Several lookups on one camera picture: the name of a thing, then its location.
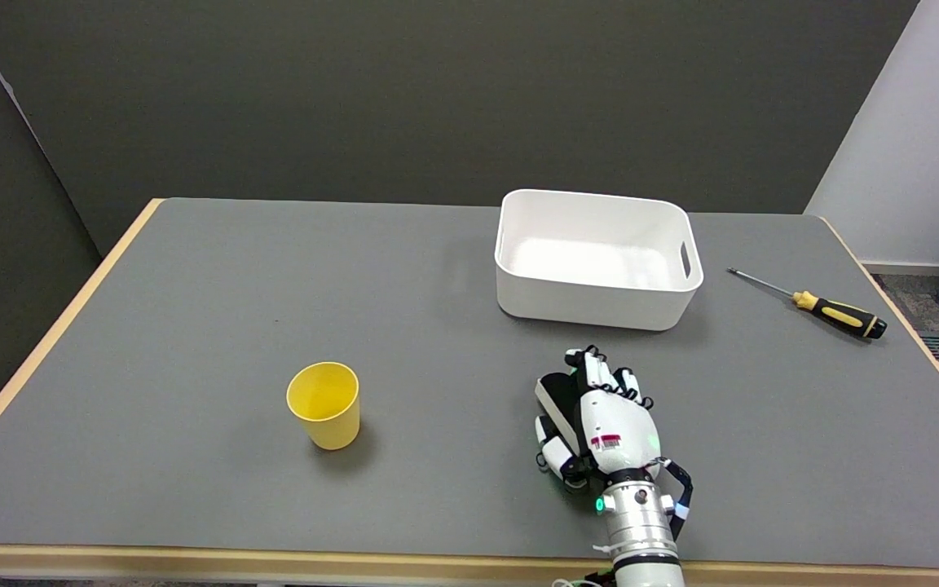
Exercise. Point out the white plastic storage bin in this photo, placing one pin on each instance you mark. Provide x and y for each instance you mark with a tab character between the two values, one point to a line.
592	269

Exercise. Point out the black blackboard eraser white base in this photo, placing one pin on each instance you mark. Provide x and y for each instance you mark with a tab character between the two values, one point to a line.
559	393

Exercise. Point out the yellow plastic cup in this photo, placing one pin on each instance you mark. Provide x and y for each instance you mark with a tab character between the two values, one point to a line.
327	408

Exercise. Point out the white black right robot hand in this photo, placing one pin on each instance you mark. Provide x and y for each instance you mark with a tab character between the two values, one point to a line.
612	416

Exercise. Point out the grey table mat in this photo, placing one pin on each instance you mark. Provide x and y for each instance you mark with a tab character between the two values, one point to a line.
404	367

